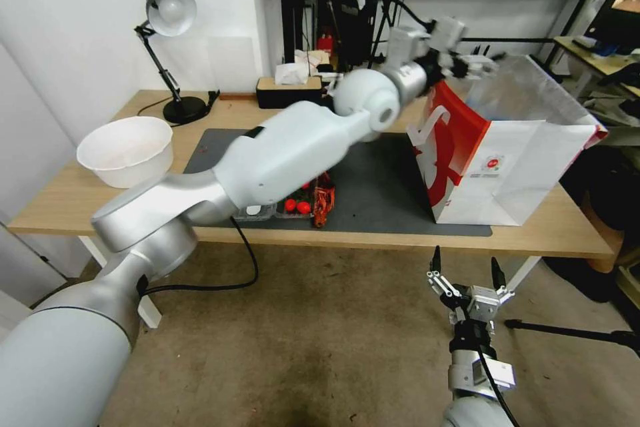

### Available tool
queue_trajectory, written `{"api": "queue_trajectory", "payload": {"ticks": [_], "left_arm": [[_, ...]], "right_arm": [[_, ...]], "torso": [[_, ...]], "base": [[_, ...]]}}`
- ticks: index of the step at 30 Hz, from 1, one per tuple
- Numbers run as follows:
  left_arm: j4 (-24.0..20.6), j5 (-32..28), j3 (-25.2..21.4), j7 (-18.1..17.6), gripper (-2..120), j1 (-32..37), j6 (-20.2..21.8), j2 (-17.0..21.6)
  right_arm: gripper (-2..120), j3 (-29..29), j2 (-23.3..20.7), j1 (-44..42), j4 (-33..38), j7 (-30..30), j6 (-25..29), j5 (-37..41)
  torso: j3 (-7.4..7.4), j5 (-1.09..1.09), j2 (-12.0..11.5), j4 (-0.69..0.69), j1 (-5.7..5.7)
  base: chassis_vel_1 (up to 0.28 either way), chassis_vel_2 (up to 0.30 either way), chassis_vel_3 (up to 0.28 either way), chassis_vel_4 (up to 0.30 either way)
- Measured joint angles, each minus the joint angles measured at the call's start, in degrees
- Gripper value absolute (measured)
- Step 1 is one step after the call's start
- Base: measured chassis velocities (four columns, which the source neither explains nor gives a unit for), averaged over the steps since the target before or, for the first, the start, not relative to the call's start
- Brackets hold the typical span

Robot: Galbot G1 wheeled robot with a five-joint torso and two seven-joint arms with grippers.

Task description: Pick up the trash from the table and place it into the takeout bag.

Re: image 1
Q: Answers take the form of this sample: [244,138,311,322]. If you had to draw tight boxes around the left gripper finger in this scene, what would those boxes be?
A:
[449,50,507,69]
[447,65,499,81]

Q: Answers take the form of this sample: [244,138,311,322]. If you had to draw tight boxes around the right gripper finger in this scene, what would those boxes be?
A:
[490,256,517,306]
[426,246,464,304]

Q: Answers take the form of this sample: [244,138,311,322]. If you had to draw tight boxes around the white red paper delivery bag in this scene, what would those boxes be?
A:
[405,54,611,226]

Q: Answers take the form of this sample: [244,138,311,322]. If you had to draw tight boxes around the black tissue box wooden lid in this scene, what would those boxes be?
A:
[255,75,324,109]

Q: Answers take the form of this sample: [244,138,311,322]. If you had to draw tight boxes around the clear plastic takeout box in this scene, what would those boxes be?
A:
[231,172,337,230]

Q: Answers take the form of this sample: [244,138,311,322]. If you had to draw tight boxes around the black tripod leg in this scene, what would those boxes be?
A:
[503,317,640,349]

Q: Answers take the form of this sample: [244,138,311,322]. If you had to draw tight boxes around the dark grey desk mat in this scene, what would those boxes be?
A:
[183,127,494,238]

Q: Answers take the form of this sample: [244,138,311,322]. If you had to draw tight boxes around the wooden side table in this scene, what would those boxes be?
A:
[551,35,640,100]

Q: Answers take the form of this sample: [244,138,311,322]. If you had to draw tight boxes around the black metal rack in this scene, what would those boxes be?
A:
[279,0,413,79]

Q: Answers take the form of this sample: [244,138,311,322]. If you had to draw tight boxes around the white tissue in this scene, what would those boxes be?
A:
[274,62,311,87]

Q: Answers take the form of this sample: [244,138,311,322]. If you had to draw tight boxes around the red crayfish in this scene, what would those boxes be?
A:
[310,172,337,228]

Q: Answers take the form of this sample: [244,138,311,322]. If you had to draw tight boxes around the black desk lamp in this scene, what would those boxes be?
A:
[133,0,209,125]

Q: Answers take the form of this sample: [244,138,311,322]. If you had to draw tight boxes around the white plastic bowl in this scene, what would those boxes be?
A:
[75,116,175,189]

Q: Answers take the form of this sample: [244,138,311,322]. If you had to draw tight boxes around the wooden table white legs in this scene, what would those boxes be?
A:
[8,89,619,330]

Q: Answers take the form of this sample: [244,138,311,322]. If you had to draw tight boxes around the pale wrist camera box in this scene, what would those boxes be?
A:
[467,285,503,323]
[429,17,467,51]

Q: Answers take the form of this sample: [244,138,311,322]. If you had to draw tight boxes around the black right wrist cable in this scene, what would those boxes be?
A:
[462,296,517,427]

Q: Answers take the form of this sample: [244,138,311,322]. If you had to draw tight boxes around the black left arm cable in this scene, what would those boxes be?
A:
[135,216,260,297]

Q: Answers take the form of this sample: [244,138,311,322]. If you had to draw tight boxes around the black lamp cord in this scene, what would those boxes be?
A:
[137,90,221,119]

